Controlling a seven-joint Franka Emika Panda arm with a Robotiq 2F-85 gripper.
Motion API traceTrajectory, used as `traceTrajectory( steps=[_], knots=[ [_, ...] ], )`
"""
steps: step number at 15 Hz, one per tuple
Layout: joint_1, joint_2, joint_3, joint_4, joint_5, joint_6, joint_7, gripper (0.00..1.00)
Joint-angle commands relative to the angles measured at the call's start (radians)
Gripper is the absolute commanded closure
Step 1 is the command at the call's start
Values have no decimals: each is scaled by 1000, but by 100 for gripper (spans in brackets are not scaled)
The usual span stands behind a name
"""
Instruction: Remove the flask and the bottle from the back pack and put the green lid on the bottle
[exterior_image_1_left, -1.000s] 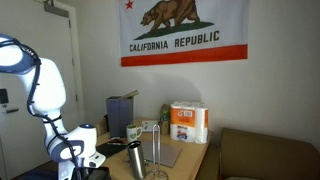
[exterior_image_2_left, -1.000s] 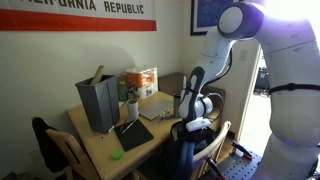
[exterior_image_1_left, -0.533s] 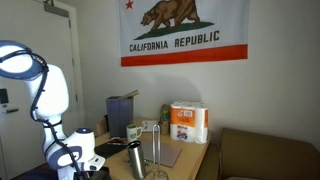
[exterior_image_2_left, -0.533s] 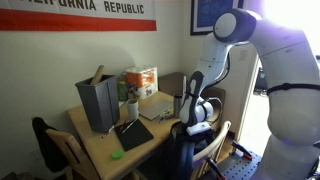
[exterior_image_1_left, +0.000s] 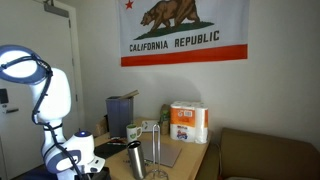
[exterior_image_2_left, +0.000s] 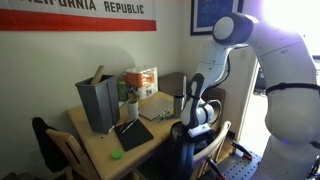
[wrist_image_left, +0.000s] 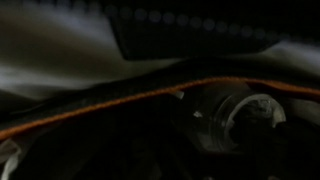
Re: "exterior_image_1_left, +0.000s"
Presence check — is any stainless steel flask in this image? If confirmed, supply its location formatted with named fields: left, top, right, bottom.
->
left=126, top=139, right=148, bottom=180

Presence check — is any orange paper towel pack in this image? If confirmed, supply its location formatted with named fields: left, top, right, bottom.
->
left=169, top=100, right=210, bottom=145

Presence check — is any brown cardboard tube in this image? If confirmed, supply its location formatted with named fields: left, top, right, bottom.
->
left=118, top=89, right=141, bottom=101

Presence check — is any grey plastic trash bin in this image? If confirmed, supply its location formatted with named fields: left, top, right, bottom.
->
left=105, top=95, right=135, bottom=140

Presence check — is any white mug green logo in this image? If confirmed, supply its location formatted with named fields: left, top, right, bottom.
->
left=125, top=123, right=144, bottom=145

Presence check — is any metal paper towel holder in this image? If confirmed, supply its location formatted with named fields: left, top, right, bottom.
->
left=144, top=123, right=170, bottom=180

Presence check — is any silver laptop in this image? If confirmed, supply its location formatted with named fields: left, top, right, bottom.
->
left=139, top=139, right=183, bottom=169

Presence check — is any California Republic flag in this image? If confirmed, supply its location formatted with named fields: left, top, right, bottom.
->
left=115, top=0, right=251, bottom=68

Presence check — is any red pen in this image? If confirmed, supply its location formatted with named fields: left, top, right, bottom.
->
left=107, top=137, right=128, bottom=143

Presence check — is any green pencil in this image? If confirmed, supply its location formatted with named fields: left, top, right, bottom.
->
left=105, top=142, right=130, bottom=147

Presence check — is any brown paper bag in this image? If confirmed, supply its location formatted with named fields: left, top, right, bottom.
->
left=94, top=116, right=109, bottom=138

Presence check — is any black tablet case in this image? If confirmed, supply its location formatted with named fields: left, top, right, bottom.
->
left=93, top=141, right=130, bottom=161

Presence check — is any brown sofa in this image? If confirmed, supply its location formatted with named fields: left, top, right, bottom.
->
left=217, top=127, right=320, bottom=180

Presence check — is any grey door closer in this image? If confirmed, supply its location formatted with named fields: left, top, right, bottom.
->
left=42, top=0, right=71, bottom=19

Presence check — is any white door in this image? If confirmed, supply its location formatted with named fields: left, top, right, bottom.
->
left=0, top=0, right=85, bottom=180

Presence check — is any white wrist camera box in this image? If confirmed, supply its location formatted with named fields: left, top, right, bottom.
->
left=83, top=156, right=106, bottom=175

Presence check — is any black door lock handle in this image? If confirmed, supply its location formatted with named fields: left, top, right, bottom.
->
left=0, top=87, right=20, bottom=115

